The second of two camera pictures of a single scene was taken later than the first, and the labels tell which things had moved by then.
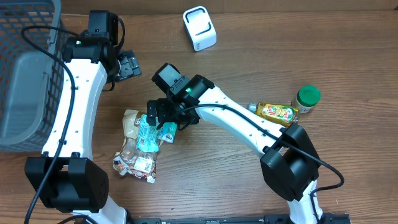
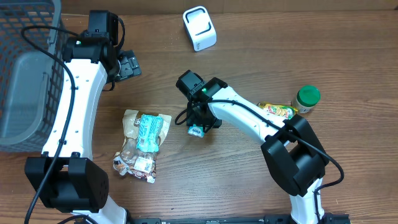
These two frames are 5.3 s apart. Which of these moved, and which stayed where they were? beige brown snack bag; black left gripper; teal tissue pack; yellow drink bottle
Moved: teal tissue pack
Stayed: yellow drink bottle; beige brown snack bag; black left gripper
